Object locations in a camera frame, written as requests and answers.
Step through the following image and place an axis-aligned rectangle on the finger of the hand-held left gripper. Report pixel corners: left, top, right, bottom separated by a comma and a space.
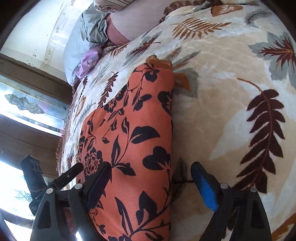
47, 163, 84, 193

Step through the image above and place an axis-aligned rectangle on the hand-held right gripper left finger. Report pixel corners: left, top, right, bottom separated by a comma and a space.
30, 162, 112, 241

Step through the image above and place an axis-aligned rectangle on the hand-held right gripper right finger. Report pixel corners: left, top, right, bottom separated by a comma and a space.
191, 162, 278, 241

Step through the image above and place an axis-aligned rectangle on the orange floral print garment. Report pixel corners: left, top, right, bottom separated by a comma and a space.
75, 55, 176, 241

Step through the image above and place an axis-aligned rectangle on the wooden stained-glass window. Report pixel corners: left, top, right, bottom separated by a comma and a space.
0, 53, 75, 178

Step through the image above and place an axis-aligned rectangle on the patterned glass window pane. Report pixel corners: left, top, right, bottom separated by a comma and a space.
0, 74, 70, 135

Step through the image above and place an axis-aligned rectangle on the cream leaf print blanket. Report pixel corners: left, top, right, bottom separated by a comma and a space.
57, 0, 296, 241

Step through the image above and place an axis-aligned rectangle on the purple cloth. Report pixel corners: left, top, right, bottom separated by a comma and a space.
73, 46, 105, 79

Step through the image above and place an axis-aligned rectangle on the pink plain pillow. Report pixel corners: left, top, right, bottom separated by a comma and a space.
104, 0, 176, 45

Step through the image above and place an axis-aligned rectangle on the beige striped pillow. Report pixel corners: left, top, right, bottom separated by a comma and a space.
94, 0, 136, 13

